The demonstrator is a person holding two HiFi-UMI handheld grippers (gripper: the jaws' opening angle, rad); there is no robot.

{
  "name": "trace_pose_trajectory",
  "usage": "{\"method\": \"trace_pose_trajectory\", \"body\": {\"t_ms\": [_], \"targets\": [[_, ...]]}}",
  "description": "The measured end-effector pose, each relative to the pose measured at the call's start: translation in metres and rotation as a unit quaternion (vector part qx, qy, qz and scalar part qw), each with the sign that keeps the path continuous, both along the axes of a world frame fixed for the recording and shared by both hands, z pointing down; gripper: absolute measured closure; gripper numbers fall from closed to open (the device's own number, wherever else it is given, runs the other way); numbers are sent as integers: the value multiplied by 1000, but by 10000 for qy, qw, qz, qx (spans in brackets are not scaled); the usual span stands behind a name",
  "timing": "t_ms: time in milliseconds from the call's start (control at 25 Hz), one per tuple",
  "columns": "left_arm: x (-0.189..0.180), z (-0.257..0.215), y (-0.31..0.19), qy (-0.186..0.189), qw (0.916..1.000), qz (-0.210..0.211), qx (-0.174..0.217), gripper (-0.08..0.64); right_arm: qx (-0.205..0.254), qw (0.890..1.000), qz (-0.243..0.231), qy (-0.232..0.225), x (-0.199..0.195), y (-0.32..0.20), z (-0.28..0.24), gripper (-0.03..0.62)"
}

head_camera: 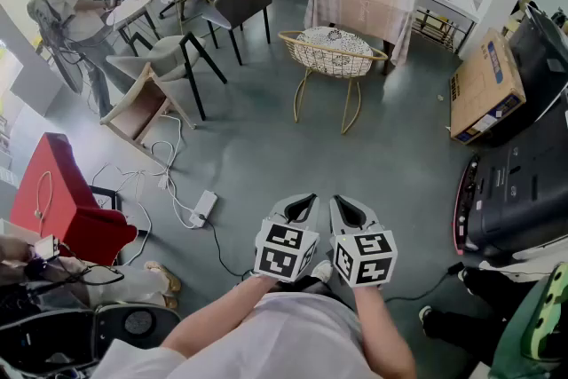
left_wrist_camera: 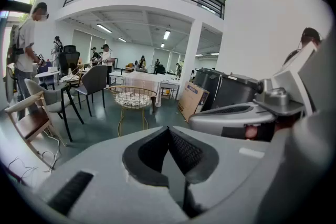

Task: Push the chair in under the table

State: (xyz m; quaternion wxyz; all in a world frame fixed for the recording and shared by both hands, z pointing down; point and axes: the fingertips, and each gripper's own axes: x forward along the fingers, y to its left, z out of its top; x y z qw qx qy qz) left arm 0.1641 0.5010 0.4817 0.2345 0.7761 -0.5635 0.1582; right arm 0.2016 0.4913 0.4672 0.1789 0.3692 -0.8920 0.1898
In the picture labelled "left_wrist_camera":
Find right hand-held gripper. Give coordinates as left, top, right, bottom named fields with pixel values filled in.
left=188, top=40, right=320, bottom=143

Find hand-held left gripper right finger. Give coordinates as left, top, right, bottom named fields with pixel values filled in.
left=169, top=125, right=279, bottom=223

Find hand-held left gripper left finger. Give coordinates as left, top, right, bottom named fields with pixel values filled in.
left=34, top=125, right=190, bottom=223

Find gold wire basket chair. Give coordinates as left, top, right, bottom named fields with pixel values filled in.
left=108, top=85, right=158, bottom=137

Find wooden chair brown seat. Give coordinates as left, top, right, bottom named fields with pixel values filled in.
left=4, top=90, right=68, bottom=168

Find table with beige cloth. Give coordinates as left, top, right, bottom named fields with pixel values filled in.
left=122, top=70, right=162, bottom=108

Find dark grey upholstered chair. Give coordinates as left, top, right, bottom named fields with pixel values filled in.
left=75, top=65, right=108, bottom=118

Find person's right hand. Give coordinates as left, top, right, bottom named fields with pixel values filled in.
left=244, top=124, right=259, bottom=140

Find large black case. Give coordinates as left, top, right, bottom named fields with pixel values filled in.
left=193, top=67, right=263, bottom=113

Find large cardboard box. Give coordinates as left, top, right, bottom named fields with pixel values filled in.
left=177, top=81, right=210, bottom=123

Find white desk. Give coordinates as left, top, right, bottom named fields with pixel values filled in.
left=160, top=79, right=182, bottom=100
left=108, top=70, right=127, bottom=86

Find floral seat cushion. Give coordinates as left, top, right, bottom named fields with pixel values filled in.
left=115, top=91, right=152, bottom=109
left=60, top=74, right=80, bottom=83

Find light grey armchair black legs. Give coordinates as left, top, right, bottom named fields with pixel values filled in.
left=24, top=78, right=85, bottom=143

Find small round white table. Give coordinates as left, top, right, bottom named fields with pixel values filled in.
left=35, top=70, right=61, bottom=91

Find white cable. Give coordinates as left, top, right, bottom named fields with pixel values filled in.
left=38, top=130, right=62, bottom=173

